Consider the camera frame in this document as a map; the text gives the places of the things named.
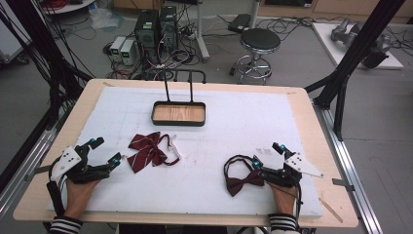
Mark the black computer tower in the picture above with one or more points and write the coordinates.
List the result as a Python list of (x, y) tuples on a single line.
[(168, 27), (146, 31)]

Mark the white foam mat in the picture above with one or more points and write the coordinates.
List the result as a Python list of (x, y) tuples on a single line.
[(207, 146)]

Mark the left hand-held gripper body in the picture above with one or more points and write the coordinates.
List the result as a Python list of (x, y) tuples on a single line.
[(82, 172)]

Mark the plain dark brown bow tie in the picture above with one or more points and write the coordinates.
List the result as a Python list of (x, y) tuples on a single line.
[(242, 182)]

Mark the clear plastic bag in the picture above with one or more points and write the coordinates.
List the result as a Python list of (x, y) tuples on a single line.
[(104, 18)]

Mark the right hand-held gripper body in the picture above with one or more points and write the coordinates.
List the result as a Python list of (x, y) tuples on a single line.
[(285, 175)]

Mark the grey metal stand leg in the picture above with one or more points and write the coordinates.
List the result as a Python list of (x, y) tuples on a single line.
[(201, 32)]

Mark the white power supply unit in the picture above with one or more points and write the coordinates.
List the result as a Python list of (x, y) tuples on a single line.
[(116, 47), (127, 52)]

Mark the thin wooden stick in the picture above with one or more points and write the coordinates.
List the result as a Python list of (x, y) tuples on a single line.
[(331, 210)]

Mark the striped burgundy bow tie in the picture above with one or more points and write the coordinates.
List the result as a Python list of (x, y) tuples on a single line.
[(146, 151)]

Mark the person's right hand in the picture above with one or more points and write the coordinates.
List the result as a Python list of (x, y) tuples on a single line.
[(285, 200)]

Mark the grey robot part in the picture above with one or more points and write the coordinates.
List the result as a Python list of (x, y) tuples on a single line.
[(344, 32)]

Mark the white floor board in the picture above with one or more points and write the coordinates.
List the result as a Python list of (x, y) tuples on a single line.
[(328, 42)]

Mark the black flat box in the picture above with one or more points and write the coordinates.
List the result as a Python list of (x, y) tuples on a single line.
[(239, 22)]

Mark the black round stool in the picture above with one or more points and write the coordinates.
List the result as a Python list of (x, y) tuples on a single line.
[(259, 40)]

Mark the aluminium rail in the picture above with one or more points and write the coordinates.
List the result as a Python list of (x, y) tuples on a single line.
[(350, 162), (29, 156)]

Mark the black rack with wooden tray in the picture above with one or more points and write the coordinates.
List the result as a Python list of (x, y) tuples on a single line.
[(178, 113)]

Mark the person's left hand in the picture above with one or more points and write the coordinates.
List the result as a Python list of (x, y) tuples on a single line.
[(78, 198)]

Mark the round white table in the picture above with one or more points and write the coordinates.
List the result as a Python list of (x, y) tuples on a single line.
[(69, 8)]

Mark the black metal frame post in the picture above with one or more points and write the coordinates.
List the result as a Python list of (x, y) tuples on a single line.
[(354, 55)]

